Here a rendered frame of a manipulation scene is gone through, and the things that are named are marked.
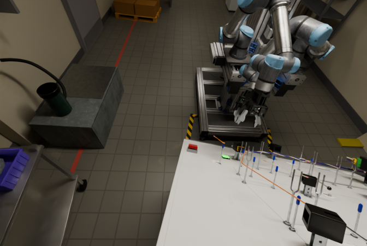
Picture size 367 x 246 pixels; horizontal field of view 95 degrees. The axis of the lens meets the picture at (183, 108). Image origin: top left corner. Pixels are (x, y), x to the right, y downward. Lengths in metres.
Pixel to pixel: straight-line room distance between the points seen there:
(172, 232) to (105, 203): 1.69
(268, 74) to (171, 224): 0.65
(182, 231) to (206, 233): 0.05
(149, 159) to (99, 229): 0.77
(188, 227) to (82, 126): 1.68
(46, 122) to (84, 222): 1.02
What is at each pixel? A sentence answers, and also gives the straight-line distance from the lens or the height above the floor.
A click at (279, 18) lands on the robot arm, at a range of 1.07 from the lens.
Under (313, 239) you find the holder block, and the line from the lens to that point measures 0.52.
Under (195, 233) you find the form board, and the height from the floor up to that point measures 1.53.
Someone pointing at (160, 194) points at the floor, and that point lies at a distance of 2.00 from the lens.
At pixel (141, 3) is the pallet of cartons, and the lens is 4.82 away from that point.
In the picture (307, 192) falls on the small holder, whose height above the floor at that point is 1.30.
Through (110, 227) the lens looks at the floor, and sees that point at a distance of 2.02.
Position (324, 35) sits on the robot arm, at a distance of 1.28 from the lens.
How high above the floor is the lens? 1.95
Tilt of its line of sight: 50 degrees down
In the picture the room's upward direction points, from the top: 7 degrees clockwise
